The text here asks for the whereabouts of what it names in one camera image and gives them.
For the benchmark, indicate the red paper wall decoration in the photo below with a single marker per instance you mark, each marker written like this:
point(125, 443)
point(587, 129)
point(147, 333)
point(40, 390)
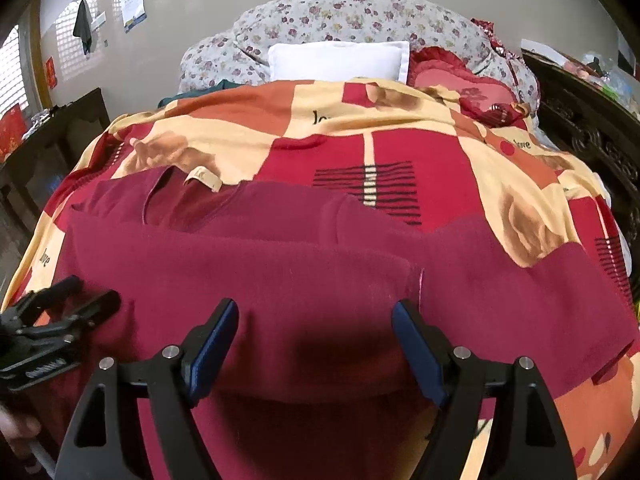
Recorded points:
point(51, 74)

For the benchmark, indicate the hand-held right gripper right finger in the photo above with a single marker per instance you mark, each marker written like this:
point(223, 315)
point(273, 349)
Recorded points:
point(420, 355)

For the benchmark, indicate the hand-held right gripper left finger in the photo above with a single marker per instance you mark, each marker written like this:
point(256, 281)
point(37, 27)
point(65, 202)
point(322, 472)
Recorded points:
point(212, 350)

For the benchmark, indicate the teal cloth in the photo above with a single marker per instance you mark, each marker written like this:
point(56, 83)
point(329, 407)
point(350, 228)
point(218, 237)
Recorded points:
point(200, 92)

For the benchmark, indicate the person's left hand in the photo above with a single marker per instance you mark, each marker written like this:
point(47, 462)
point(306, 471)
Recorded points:
point(15, 430)

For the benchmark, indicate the carved dark wooden furniture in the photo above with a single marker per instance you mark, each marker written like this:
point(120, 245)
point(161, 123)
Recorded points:
point(590, 125)

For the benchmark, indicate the floral quilt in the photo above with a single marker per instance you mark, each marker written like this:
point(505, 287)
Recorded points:
point(350, 15)

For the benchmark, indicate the pile of plastic bags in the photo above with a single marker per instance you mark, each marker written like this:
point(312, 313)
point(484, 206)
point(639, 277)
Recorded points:
point(605, 77)

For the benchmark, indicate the window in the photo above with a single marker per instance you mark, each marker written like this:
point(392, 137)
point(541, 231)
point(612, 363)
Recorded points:
point(11, 75)

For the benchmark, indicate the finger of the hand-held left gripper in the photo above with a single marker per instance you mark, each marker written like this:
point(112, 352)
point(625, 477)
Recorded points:
point(55, 290)
point(95, 305)

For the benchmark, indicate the dark green hanging cloth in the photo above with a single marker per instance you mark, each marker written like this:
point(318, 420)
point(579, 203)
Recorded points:
point(84, 25)

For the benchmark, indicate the red patterned cloth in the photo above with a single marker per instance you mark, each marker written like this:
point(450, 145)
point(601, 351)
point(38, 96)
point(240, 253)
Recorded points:
point(492, 35)

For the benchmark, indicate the dark wooden cabinet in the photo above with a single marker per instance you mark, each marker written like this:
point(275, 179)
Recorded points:
point(55, 160)

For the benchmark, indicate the white wall box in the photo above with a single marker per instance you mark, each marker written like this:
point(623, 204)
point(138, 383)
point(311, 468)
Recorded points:
point(98, 19)

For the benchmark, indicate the white pillow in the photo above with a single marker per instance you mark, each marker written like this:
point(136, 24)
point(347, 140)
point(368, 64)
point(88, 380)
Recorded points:
point(340, 60)

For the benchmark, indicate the red and yellow printed blanket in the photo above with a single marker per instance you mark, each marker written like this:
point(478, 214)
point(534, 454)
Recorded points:
point(425, 160)

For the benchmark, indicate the red ruffled cushion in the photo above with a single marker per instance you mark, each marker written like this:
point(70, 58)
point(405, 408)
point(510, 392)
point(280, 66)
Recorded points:
point(440, 80)

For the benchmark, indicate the maroon shirt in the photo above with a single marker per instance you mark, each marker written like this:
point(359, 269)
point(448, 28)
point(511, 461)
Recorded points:
point(300, 260)

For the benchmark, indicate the red printed box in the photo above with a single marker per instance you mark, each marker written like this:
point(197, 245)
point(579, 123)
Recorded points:
point(12, 132)

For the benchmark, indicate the white paper sheet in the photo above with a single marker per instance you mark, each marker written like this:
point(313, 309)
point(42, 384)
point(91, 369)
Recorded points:
point(542, 49)

